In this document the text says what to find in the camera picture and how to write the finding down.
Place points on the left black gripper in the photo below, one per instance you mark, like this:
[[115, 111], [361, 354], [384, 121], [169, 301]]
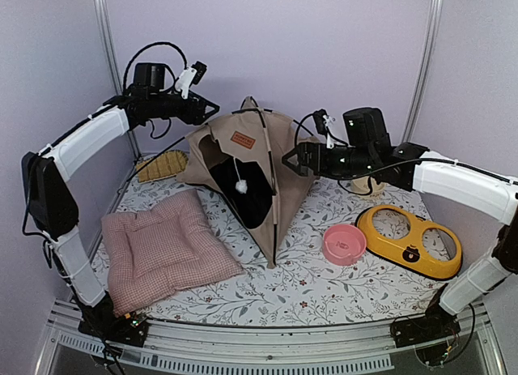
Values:
[[198, 117]]

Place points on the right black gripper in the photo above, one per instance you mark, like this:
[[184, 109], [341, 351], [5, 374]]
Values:
[[320, 168]]

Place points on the black tent pole one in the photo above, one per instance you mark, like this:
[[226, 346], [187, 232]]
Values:
[[273, 186]]

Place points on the beige fabric pet tent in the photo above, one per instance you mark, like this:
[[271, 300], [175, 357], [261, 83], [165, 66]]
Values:
[[254, 209]]

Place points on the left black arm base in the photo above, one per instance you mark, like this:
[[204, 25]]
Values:
[[101, 322]]

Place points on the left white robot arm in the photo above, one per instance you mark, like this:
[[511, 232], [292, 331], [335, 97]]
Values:
[[48, 174]]

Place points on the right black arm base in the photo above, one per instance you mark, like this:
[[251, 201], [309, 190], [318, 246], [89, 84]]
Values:
[[434, 324]]

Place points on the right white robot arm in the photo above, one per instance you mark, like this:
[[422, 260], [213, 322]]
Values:
[[368, 152]]

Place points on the pink pet bowl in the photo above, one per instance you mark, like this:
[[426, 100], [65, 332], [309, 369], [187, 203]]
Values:
[[343, 244]]

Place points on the woven scratcher tray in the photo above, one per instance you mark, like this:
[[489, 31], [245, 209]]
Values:
[[165, 165]]

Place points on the white pompom toy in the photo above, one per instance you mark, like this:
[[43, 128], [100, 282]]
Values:
[[241, 186]]

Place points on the cream cat bowl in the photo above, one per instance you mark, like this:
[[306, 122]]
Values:
[[367, 187]]

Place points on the pink checkered cushion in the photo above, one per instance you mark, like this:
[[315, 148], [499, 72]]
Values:
[[155, 253]]

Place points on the yellow double bowl stand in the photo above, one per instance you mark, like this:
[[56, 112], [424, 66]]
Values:
[[409, 251]]

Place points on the green circuit board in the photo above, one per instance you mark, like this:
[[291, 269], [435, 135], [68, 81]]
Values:
[[135, 319]]

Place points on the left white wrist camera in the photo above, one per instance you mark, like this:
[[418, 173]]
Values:
[[190, 76]]

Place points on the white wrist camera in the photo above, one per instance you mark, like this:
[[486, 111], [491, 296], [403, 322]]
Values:
[[322, 121], [190, 76]]

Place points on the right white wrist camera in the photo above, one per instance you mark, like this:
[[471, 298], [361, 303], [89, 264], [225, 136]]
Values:
[[322, 121]]

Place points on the right aluminium frame post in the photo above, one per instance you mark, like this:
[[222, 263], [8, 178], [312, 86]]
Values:
[[430, 38]]

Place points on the aluminium frame post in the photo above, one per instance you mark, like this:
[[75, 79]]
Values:
[[430, 38], [102, 17]]

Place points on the left aluminium frame post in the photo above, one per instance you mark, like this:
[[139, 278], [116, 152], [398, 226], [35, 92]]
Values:
[[102, 17]]

